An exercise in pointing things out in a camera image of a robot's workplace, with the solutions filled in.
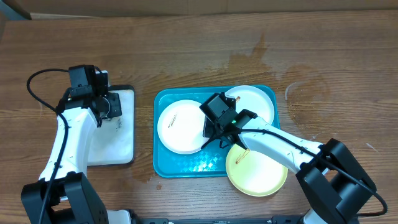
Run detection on white plate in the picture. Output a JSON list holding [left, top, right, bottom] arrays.
[[225, 85, 274, 124]]

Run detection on pink plate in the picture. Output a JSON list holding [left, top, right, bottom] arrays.
[[157, 100, 209, 154]]

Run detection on yellow plate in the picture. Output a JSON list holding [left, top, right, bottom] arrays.
[[226, 144, 288, 197]]

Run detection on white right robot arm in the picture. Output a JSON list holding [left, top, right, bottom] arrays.
[[202, 108, 380, 223]]

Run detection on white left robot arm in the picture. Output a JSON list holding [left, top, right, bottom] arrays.
[[21, 98, 131, 223]]

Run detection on teal plastic tray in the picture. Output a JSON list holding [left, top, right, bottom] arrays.
[[153, 84, 280, 179]]

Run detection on black tray with soapy water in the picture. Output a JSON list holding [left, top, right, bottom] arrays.
[[88, 85, 135, 166]]

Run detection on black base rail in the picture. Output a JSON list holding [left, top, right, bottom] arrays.
[[129, 210, 304, 224]]

